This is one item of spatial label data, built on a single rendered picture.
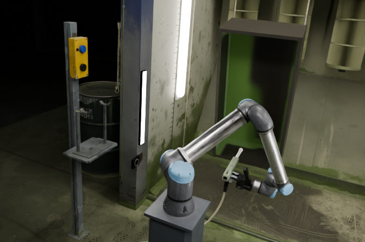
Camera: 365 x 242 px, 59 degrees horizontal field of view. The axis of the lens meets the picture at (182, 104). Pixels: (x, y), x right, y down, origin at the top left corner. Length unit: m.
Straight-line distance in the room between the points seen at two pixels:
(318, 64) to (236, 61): 1.36
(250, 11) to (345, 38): 1.00
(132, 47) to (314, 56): 2.25
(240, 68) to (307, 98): 1.24
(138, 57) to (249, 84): 1.06
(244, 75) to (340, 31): 1.13
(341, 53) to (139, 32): 2.06
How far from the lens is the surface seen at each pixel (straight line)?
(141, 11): 2.48
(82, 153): 2.31
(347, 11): 3.62
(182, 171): 1.89
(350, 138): 3.89
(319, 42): 4.01
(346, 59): 3.63
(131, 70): 2.58
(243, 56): 2.91
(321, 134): 3.87
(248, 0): 3.75
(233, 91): 3.07
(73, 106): 2.33
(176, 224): 1.94
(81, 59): 2.22
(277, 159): 2.17
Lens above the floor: 1.85
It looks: 19 degrees down
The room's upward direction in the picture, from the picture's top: 4 degrees clockwise
